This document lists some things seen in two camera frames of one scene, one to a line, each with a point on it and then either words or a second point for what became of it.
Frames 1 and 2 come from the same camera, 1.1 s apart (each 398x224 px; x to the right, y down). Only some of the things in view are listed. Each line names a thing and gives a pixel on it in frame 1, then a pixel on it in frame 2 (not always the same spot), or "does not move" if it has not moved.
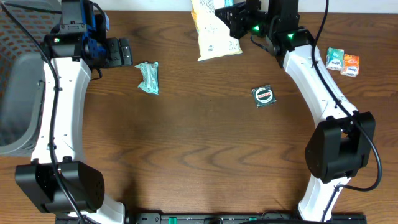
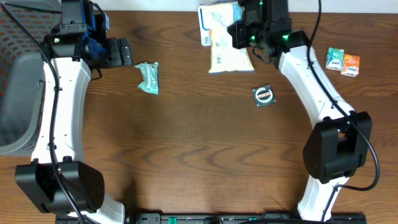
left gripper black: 117,60 does not move
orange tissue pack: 351,65 does not move
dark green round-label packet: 263,96 does not move
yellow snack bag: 214,37 to 225,57
